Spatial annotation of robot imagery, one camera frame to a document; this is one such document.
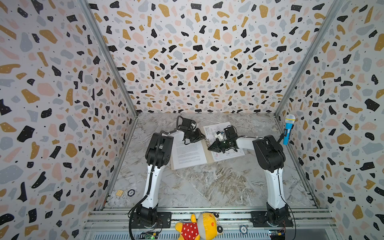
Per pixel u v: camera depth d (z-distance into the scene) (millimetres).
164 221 736
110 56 869
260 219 735
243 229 716
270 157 585
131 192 823
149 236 705
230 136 879
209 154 1001
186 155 970
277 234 716
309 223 749
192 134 968
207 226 662
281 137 922
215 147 926
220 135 1003
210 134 1086
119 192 815
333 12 723
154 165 603
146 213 638
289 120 834
